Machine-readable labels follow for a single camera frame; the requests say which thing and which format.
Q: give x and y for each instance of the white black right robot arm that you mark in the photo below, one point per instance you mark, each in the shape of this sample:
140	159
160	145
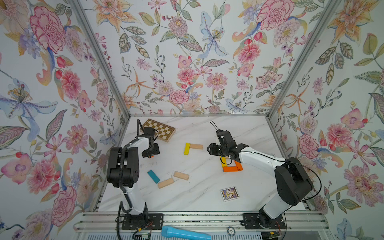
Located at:
293	182

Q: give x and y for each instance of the blue microphone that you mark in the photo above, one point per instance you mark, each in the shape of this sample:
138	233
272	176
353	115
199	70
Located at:
171	232

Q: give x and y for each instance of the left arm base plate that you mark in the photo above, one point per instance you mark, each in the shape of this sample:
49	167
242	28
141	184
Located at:
135	222

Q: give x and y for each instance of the orange block front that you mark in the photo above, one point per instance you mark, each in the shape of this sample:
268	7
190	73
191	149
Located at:
230	169

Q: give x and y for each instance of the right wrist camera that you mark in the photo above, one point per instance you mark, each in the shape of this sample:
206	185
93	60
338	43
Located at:
224	137

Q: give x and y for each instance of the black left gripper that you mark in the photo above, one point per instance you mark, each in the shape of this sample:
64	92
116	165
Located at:
156	151

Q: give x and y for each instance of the playing card box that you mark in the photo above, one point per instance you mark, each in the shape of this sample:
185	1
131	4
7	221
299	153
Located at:
229	194

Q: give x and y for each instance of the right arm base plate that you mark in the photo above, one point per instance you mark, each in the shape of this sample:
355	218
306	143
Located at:
256	221

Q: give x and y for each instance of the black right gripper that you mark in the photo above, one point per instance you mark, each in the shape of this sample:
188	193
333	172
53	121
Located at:
212	149

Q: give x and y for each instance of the aluminium front rail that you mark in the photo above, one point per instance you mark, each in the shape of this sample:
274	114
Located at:
207	221

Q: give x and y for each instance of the teal block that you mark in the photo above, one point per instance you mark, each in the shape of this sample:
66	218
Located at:
153	176

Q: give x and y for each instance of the natural wood block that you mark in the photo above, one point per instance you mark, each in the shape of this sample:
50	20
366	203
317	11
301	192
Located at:
196	146
165	183
181	176

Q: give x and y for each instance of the wooden folding chessboard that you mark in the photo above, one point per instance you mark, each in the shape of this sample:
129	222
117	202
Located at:
164	131

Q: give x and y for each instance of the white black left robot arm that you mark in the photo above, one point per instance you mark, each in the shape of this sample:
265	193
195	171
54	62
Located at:
123	173

